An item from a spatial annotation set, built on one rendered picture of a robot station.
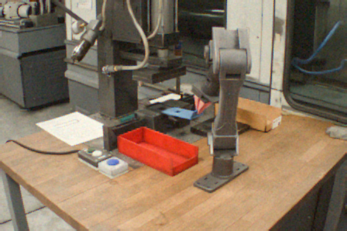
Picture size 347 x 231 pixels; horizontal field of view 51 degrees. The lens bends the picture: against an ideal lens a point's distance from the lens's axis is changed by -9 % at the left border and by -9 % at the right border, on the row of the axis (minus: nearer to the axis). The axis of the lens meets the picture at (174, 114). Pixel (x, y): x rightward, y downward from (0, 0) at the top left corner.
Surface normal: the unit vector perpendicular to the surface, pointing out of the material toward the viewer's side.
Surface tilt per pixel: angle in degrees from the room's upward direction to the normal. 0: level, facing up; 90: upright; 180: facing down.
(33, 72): 90
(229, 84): 111
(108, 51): 90
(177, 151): 90
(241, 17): 90
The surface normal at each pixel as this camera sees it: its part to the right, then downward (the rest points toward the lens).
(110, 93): -0.68, 0.25
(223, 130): 0.00, 0.65
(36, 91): 0.69, 0.25
